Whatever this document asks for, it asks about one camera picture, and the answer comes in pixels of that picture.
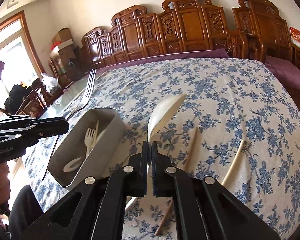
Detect brown wooden chopstick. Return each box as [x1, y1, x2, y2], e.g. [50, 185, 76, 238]
[154, 128, 198, 236]

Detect white plastic fork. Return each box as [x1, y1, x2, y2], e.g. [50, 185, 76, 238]
[84, 128, 95, 158]

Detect large metal spoon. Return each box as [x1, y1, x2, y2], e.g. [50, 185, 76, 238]
[63, 157, 83, 173]

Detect cream chopstick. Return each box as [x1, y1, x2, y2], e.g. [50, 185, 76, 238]
[222, 139, 245, 186]

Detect metal fork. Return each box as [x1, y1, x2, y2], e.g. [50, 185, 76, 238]
[40, 69, 97, 181]

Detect person's left hand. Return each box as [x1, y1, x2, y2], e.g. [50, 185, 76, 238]
[0, 163, 11, 212]

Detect wooden dining chair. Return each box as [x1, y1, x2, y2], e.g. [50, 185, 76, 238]
[16, 78, 49, 118]

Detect white plastic bag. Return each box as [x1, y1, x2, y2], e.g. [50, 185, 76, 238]
[41, 73, 61, 96]

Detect grey metal utensil tray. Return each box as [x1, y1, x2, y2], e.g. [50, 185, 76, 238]
[48, 108, 126, 191]

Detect blue floral tablecloth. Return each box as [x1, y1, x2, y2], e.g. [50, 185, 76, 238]
[22, 57, 300, 240]

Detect purple armchair cushion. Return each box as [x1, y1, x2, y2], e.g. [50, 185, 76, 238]
[264, 56, 300, 90]

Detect carved wooden sofa bench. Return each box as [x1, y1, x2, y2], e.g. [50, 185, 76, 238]
[80, 0, 248, 69]

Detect red card on table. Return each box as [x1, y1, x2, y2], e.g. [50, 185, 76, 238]
[289, 26, 300, 47]

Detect wooden door frame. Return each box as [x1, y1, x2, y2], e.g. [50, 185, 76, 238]
[0, 11, 44, 83]

